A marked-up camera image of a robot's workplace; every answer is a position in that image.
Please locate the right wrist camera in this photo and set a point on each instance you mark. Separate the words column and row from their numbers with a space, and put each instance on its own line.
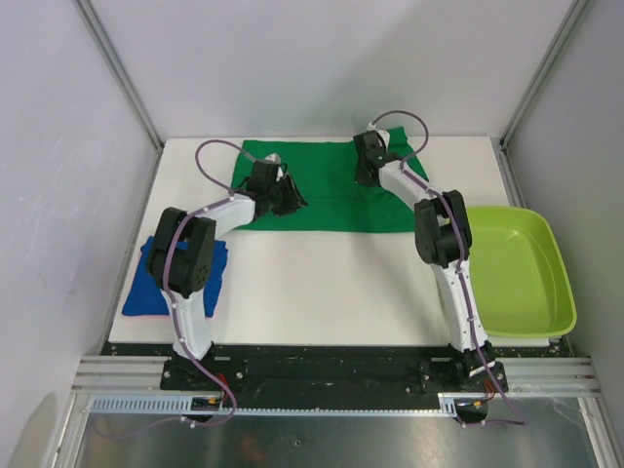
column 382, row 135

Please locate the corner aluminium post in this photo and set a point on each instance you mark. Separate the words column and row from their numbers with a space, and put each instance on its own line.
column 111, row 57
column 574, row 16

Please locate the left corner aluminium post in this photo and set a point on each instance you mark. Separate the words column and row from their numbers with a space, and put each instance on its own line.
column 111, row 57

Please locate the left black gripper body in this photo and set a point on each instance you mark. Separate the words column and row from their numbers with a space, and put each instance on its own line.
column 283, row 196

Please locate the grey slotted cable duct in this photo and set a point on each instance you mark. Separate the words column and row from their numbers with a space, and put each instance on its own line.
column 431, row 405

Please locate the green t shirt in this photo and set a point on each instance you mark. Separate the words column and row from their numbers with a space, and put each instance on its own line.
column 324, row 173

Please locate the right corner aluminium post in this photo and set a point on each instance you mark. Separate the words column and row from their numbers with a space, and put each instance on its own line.
column 574, row 16

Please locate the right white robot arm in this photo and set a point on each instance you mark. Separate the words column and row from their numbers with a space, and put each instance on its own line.
column 443, row 240

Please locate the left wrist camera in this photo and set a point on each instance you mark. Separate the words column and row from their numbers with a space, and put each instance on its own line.
column 273, row 158

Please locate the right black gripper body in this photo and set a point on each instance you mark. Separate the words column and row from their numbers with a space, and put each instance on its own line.
column 360, row 177

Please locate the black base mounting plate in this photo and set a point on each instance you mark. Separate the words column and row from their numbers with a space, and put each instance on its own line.
column 244, row 367

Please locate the aluminium frame rail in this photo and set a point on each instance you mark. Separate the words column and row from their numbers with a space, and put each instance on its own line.
column 527, row 377

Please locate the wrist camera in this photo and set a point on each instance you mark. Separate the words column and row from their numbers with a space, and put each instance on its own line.
column 273, row 158
column 382, row 135

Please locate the folded blue t shirt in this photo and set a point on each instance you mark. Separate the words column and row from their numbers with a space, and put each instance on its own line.
column 145, row 298

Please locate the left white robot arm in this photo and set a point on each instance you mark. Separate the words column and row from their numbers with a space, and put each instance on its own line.
column 180, row 259

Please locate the lime green plastic bin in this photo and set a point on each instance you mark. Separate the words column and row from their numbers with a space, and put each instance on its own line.
column 518, row 274

